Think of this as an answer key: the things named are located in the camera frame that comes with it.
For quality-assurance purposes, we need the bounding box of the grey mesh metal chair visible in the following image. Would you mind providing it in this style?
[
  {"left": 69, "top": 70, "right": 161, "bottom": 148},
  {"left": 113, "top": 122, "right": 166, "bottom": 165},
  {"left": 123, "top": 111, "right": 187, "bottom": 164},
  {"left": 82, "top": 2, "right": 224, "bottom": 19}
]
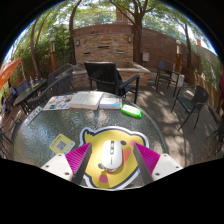
[{"left": 0, "top": 116, "right": 23, "bottom": 158}]

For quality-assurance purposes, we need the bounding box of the blue mesh chair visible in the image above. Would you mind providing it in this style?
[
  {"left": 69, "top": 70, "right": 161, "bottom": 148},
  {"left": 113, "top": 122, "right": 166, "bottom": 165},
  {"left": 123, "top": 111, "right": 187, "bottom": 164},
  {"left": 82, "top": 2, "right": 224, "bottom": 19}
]
[{"left": 14, "top": 79, "right": 31, "bottom": 96}]

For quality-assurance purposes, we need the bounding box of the black slatted wooden chair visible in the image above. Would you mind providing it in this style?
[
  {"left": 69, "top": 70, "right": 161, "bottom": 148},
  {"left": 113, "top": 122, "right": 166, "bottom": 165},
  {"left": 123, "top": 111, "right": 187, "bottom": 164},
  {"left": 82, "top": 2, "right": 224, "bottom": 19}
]
[{"left": 83, "top": 61, "right": 141, "bottom": 104}]

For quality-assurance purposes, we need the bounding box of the person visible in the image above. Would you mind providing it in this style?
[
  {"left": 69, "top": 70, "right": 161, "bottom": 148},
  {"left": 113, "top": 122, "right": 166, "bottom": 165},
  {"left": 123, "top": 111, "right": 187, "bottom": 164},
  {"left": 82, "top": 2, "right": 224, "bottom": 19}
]
[{"left": 6, "top": 87, "right": 18, "bottom": 101}]

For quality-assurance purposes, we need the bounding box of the red closed parasol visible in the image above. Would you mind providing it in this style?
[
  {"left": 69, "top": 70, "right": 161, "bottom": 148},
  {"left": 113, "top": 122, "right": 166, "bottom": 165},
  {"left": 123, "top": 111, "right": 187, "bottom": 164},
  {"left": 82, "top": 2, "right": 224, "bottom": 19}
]
[{"left": 218, "top": 66, "right": 224, "bottom": 114}]

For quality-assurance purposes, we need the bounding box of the dark slatted metal chair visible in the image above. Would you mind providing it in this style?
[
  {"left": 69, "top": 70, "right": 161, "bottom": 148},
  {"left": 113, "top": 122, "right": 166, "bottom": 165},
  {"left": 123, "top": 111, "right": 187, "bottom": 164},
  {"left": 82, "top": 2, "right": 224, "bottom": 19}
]
[{"left": 154, "top": 59, "right": 183, "bottom": 98}]

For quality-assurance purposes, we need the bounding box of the colourful printed leaflet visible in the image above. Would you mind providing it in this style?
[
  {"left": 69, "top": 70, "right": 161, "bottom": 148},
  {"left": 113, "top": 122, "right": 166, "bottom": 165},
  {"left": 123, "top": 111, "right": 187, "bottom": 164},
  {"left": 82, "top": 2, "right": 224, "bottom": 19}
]
[{"left": 42, "top": 94, "right": 74, "bottom": 111}]

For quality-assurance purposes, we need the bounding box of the white sign with black print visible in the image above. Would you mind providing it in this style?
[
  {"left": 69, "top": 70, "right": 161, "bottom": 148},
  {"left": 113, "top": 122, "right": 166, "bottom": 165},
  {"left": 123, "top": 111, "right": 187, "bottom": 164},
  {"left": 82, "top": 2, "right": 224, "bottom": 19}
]
[{"left": 23, "top": 105, "right": 44, "bottom": 127}]

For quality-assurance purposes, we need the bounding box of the pale thin booklet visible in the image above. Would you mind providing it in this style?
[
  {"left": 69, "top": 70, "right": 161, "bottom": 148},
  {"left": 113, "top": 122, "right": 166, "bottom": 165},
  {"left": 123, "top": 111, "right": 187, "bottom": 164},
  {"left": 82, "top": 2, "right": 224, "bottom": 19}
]
[{"left": 99, "top": 97, "right": 123, "bottom": 110}]

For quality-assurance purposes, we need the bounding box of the brown-trunked tree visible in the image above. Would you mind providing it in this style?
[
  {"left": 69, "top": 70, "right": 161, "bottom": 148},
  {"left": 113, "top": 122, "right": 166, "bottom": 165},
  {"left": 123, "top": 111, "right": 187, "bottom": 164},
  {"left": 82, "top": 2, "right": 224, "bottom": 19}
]
[
  {"left": 29, "top": 13, "right": 51, "bottom": 79},
  {"left": 109, "top": 0, "right": 161, "bottom": 65}
]

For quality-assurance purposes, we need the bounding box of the yellow duck-shaped mouse pad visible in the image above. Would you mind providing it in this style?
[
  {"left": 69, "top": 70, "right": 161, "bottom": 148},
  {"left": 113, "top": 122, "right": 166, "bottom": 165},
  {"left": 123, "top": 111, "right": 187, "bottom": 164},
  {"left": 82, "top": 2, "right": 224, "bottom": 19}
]
[{"left": 79, "top": 125, "right": 150, "bottom": 190}]

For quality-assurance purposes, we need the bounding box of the yellow square code card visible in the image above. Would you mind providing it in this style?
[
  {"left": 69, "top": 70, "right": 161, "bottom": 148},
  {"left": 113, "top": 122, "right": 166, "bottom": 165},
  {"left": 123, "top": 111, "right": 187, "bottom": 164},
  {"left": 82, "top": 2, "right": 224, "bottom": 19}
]
[{"left": 49, "top": 133, "right": 76, "bottom": 155}]

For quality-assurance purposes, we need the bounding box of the dark mesh round-backed chair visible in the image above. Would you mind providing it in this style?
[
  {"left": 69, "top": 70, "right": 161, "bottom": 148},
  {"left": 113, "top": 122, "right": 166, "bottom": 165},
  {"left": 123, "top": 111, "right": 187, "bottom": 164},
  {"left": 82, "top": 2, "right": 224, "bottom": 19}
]
[{"left": 170, "top": 84, "right": 210, "bottom": 132}]

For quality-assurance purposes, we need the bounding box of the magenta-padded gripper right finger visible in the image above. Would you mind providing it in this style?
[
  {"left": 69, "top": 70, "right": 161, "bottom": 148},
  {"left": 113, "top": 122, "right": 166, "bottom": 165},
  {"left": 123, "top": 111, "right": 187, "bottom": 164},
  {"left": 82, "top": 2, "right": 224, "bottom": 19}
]
[{"left": 132, "top": 142, "right": 184, "bottom": 186}]

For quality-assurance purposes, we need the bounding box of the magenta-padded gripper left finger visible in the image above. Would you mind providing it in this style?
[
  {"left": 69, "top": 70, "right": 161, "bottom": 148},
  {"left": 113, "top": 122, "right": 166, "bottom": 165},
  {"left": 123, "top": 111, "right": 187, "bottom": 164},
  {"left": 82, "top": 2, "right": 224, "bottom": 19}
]
[{"left": 40, "top": 142, "right": 93, "bottom": 185}]

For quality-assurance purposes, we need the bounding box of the dark metal patio chair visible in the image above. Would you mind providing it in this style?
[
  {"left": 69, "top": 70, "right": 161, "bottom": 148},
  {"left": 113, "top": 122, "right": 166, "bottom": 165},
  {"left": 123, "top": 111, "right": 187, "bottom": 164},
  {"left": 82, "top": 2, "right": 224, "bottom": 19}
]
[{"left": 206, "top": 116, "right": 224, "bottom": 158}]

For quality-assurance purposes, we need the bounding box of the white open book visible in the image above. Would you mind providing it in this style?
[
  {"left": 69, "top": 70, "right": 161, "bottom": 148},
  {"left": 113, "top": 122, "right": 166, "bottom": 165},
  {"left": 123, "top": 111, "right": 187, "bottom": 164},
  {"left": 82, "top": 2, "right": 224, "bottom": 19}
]
[{"left": 68, "top": 90, "right": 105, "bottom": 111}]

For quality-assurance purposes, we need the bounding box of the grey wicker armchair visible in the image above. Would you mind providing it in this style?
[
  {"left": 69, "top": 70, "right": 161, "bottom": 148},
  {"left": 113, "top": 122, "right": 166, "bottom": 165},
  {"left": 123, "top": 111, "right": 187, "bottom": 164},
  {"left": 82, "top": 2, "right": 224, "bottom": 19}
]
[
  {"left": 47, "top": 63, "right": 75, "bottom": 86},
  {"left": 26, "top": 72, "right": 74, "bottom": 111}
]

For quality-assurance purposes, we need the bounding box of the orange parasol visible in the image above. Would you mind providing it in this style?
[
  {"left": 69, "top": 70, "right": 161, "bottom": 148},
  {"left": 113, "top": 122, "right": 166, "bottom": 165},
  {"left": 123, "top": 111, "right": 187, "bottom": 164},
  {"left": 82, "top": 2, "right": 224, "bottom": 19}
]
[{"left": 0, "top": 57, "right": 23, "bottom": 91}]

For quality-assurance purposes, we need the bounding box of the white computer mouse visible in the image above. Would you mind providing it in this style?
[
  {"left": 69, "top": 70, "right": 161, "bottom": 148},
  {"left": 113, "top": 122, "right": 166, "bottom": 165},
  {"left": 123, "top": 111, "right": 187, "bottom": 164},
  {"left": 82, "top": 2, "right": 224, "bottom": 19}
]
[{"left": 100, "top": 139, "right": 124, "bottom": 173}]

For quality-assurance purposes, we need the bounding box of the orange lamp post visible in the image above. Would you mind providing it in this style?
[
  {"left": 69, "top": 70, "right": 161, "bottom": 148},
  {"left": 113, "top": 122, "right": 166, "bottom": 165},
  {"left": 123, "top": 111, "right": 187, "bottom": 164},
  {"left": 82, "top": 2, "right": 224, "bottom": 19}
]
[
  {"left": 174, "top": 39, "right": 182, "bottom": 73},
  {"left": 49, "top": 36, "right": 58, "bottom": 72}
]

